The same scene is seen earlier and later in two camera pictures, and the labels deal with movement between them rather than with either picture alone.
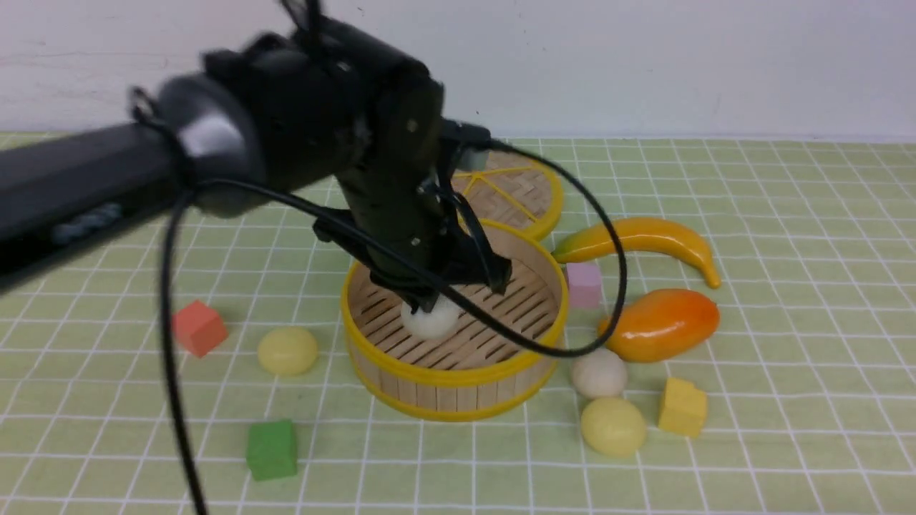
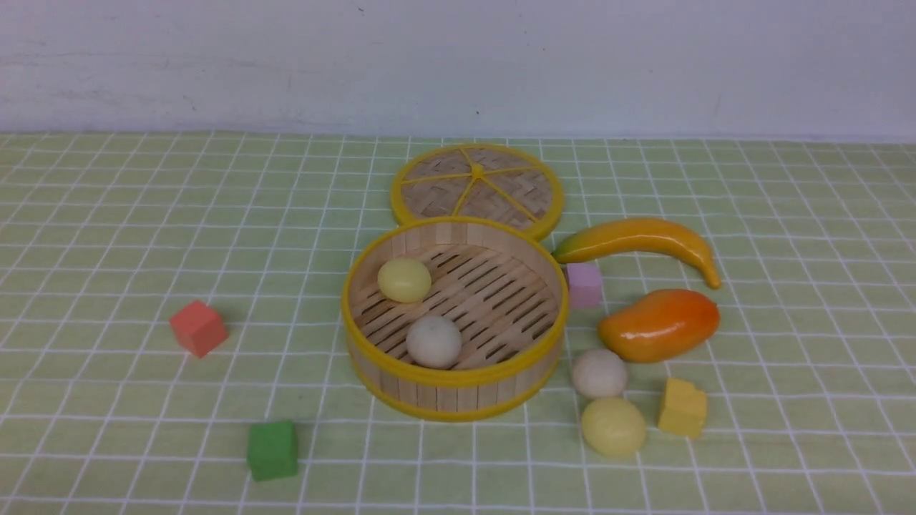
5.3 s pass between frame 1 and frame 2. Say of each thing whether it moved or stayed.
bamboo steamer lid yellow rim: stayed
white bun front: moved
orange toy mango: stayed
